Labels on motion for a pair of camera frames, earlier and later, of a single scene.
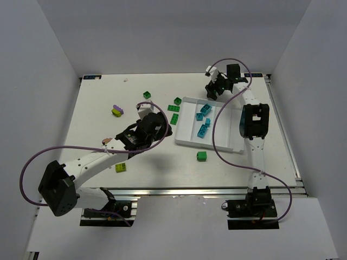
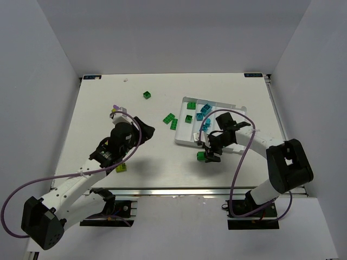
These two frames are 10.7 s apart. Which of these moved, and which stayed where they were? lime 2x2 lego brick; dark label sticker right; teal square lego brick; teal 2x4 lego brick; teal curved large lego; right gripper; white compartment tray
Moved: right gripper
Stayed: teal curved large lego; lime 2x2 lego brick; teal 2x4 lego brick; white compartment tray; teal square lego brick; dark label sticker right
